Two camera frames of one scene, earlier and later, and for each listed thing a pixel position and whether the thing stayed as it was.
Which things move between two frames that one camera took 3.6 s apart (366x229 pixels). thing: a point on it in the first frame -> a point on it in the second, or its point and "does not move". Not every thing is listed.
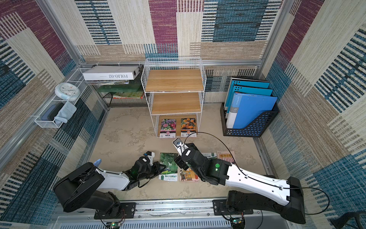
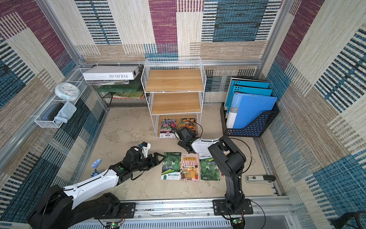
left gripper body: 154,170 -> 145,163
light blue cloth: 66,112 does not move
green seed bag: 170,173 does not move
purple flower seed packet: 168,128 does not move
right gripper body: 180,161 -> 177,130
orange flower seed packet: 188,127 does not move
